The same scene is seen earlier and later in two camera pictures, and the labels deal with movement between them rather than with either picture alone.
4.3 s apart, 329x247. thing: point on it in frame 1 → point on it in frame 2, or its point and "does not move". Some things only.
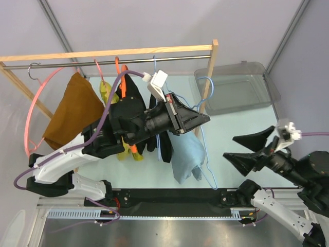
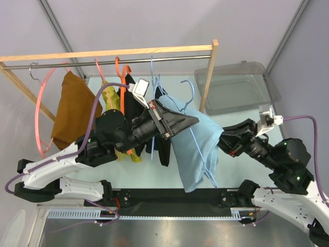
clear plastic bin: x=237 y=88 does not move
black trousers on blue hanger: x=165 y=138 does not move
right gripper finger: x=256 y=141 → x=247 y=128
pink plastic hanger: x=28 y=142 → x=45 y=151
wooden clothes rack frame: x=7 y=69 does not move
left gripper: x=190 y=118 → x=170 y=123
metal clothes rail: x=93 y=63 does not move
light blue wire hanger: x=207 y=173 → x=213 y=178
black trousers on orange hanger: x=132 y=91 does not move
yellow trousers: x=124 y=153 does not move
